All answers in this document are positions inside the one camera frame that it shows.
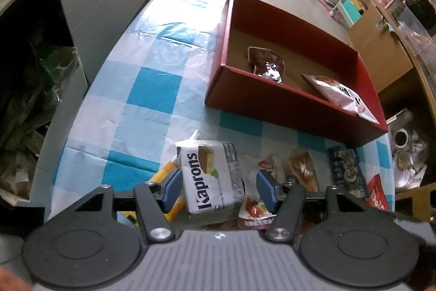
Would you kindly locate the blue checkered tablecloth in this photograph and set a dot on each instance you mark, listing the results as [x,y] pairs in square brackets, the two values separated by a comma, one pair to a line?
[143,100]

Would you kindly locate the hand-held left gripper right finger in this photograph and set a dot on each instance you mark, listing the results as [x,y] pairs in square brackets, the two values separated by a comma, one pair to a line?
[265,189]

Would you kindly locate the dark red foil packet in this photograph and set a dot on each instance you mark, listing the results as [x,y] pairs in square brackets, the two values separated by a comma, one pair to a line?
[265,61]

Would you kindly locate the teal box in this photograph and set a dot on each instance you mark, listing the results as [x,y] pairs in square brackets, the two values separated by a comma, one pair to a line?
[351,11]

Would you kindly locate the brown bread snack packet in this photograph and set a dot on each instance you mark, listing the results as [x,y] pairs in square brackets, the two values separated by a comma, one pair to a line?
[303,168]

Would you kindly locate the brown cardboard box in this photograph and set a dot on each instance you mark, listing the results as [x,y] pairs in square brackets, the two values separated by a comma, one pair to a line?
[378,49]

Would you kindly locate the white and red snack packet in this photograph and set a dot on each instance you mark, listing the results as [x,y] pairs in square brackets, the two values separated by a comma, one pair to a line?
[337,91]

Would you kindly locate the silver foil roll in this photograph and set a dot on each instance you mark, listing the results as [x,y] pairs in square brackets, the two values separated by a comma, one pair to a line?
[402,137]

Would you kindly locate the blue snack packet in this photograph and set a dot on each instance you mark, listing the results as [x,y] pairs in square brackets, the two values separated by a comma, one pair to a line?
[345,168]

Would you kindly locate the wooden shelf unit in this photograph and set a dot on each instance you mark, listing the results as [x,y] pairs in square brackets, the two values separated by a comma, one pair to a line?
[425,79]

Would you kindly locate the white plastic bag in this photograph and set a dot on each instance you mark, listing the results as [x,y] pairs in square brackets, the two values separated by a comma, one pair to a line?
[408,168]

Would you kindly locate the yellow snack packet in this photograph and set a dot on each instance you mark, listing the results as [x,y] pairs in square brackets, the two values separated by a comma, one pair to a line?
[161,173]

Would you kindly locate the red cardboard box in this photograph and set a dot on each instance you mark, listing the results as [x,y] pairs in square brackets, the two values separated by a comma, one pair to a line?
[272,103]

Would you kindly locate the pile of plastic bags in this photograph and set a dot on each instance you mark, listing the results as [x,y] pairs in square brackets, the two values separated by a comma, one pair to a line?
[34,100]

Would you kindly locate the white wafer packet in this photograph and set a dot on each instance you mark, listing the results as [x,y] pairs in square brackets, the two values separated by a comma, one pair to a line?
[211,175]

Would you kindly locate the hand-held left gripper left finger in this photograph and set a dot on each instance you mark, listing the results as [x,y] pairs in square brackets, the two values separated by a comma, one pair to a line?
[172,189]

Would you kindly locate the strawberry print snack packet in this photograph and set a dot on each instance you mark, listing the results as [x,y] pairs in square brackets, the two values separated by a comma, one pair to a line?
[252,209]

